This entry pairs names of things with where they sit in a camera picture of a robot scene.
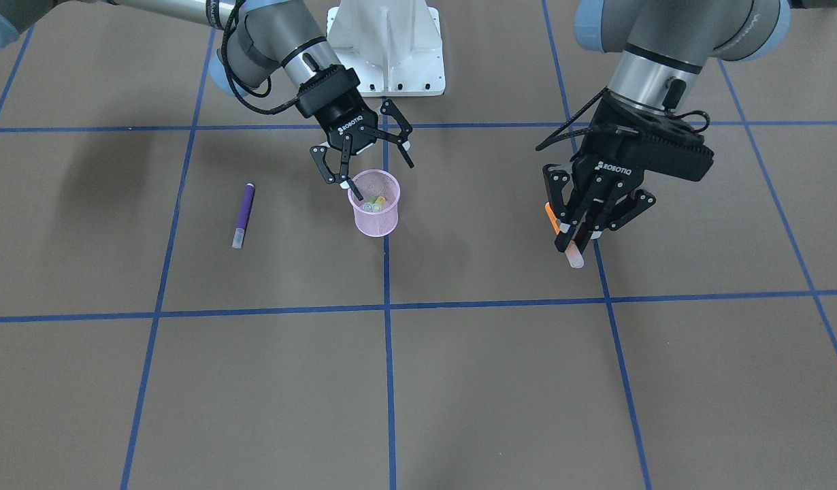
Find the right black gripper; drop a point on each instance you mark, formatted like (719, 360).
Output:
(335, 107)

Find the green highlighter pen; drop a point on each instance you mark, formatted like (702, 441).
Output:
(367, 204)

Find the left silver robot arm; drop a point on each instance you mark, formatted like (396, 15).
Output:
(664, 45)

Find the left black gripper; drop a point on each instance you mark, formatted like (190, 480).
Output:
(601, 171)

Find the pink mesh pen holder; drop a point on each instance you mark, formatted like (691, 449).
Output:
(374, 182)

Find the purple highlighter pen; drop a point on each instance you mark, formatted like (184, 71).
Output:
(243, 215)

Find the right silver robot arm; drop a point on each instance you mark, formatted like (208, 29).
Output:
(273, 56)

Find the orange highlighter pen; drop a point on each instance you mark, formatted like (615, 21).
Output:
(567, 247)

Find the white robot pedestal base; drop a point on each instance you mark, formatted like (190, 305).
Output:
(395, 47)

